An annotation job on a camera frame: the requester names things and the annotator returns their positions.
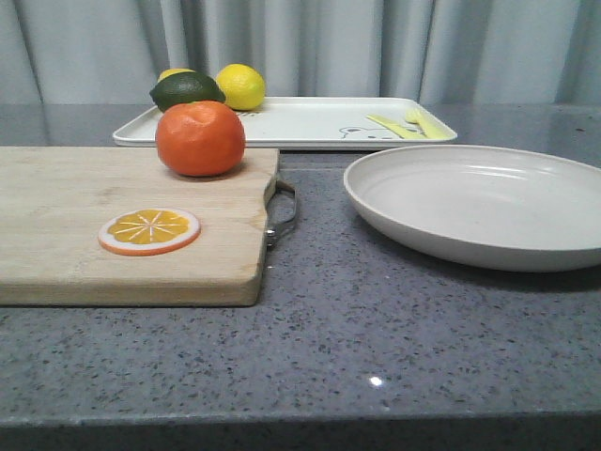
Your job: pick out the wooden cutting board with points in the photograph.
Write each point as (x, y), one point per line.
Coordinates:
(54, 201)

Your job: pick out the yellow plastic fork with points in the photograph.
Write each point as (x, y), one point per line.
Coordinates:
(429, 127)

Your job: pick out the yellow plastic knife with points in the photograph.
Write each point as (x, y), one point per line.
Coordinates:
(396, 128)

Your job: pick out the white rectangular tray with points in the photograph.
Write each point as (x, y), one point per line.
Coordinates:
(324, 123)

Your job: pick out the yellow lemon behind lime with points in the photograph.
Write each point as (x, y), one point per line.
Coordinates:
(169, 72)

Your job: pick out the green lime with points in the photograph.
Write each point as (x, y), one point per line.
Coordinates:
(185, 87)

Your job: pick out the yellow lemon right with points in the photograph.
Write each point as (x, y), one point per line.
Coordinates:
(243, 86)

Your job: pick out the beige round plate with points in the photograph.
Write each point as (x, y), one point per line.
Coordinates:
(497, 208)

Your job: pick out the metal cutting board handle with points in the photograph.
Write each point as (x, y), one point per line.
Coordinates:
(282, 210)

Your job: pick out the orange fruit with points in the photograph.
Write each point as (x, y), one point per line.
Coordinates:
(200, 139)

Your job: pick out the orange slice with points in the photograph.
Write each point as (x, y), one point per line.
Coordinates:
(149, 232)

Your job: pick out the grey curtain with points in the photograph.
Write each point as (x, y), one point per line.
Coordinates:
(111, 52)

